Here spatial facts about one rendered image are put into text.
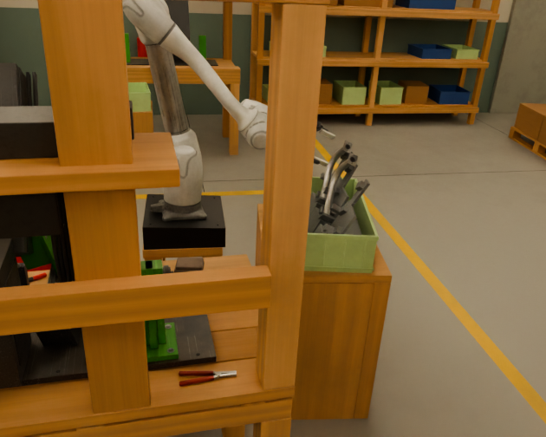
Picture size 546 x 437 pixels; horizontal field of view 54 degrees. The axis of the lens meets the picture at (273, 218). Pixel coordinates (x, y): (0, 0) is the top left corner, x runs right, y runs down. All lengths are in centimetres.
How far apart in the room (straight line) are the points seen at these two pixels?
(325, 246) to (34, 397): 116
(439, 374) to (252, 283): 196
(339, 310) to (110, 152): 141
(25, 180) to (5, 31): 616
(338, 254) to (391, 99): 522
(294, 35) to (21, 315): 80
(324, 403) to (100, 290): 161
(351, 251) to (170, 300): 109
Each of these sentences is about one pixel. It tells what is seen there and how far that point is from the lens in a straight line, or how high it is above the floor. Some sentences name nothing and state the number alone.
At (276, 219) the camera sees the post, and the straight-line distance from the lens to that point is 122.
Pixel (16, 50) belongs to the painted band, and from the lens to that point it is 724.
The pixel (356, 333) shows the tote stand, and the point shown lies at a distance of 238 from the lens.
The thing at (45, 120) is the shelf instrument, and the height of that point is 161.
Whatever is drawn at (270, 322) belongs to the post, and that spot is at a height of 111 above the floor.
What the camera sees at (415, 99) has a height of 33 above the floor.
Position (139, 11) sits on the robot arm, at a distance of 209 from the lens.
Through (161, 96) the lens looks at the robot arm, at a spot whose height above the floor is 139.
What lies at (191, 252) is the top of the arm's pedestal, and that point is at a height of 83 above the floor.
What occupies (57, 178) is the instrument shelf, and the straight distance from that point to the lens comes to 110.
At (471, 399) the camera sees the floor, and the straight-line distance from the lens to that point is 298.
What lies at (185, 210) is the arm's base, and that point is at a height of 98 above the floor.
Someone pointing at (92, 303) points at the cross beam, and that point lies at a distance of 123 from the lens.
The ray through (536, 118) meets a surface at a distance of 704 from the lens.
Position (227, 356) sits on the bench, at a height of 88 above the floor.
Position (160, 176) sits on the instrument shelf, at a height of 153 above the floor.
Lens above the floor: 193
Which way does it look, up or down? 26 degrees down
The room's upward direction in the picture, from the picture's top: 3 degrees clockwise
